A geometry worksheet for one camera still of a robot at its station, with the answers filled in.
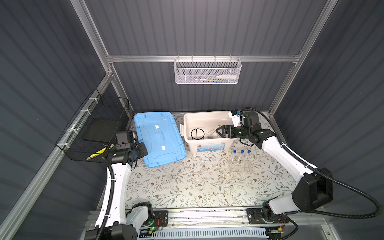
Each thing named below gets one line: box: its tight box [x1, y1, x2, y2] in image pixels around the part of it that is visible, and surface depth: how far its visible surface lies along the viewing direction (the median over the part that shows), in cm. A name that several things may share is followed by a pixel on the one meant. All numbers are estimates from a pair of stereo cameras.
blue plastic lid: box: [134, 111, 187, 168], surface depth 87 cm
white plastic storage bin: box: [180, 110, 237, 153], surface depth 96 cm
